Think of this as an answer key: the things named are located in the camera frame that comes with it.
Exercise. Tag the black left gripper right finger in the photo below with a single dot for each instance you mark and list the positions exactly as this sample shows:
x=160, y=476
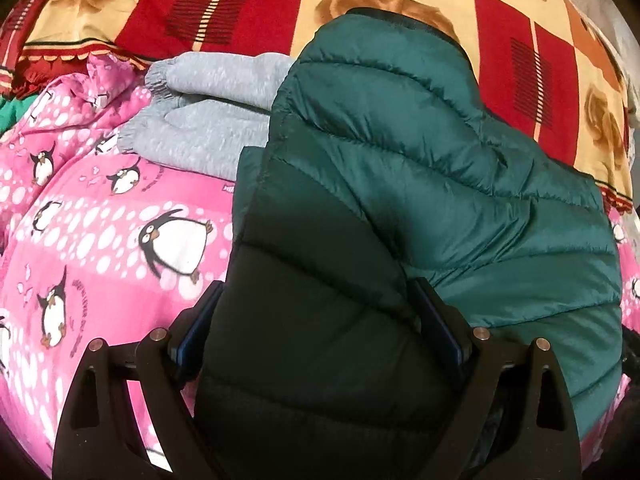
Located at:
x=514, y=419

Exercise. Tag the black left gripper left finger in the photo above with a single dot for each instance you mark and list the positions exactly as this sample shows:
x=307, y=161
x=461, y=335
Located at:
x=125, y=416

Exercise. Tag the green quilted puffer jacket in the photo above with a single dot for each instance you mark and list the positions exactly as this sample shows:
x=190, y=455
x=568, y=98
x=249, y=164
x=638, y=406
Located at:
x=383, y=165

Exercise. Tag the green cloth at bed edge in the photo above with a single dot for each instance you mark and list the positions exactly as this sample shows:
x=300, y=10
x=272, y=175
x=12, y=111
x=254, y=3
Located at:
x=12, y=110

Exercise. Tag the grey folded sweatshirt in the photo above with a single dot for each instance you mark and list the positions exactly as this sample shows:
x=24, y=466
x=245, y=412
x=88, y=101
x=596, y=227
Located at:
x=205, y=108

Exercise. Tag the white bedding behind blanket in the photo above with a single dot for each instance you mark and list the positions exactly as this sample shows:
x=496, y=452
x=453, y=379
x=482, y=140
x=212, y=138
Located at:
x=609, y=18

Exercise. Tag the red orange rose blanket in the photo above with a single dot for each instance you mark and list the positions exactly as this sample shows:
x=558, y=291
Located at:
x=542, y=65

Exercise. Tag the pink penguin bed sheet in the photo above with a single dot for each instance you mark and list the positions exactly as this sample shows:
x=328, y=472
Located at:
x=93, y=241

